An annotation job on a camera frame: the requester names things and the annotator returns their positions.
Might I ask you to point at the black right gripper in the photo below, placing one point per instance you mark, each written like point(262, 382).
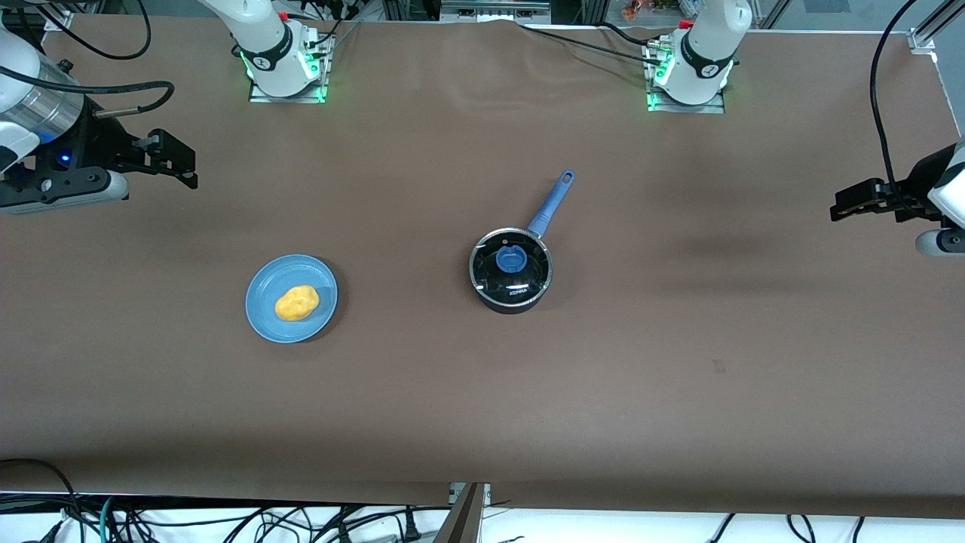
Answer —
point(98, 143)

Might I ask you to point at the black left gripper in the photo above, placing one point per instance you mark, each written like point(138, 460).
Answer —
point(917, 183)

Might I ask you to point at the yellow potato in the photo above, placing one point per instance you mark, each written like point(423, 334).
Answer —
point(296, 303)

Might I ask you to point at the glass lid with blue knob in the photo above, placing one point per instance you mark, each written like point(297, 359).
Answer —
point(528, 264)

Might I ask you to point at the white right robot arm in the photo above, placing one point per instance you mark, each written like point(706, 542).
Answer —
point(265, 41)

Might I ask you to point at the blue round plate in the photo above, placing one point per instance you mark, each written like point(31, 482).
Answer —
point(264, 320)

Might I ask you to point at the colourful background items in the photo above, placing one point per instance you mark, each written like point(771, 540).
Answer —
point(641, 7)

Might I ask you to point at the black equipment rack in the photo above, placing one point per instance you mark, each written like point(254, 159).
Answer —
point(490, 9)

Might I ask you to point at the brown table cover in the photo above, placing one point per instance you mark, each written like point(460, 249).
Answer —
point(482, 415)

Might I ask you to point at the black power plug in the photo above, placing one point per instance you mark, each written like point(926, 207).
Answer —
point(409, 528)

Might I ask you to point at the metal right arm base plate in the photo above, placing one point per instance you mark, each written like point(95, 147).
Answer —
point(260, 96)

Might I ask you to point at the aluminium corner bracket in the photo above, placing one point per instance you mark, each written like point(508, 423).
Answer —
point(923, 38)
point(56, 21)

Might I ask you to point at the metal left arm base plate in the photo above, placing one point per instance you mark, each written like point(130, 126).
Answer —
point(709, 108)

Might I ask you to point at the aluminium frame post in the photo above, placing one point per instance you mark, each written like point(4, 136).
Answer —
point(464, 520)

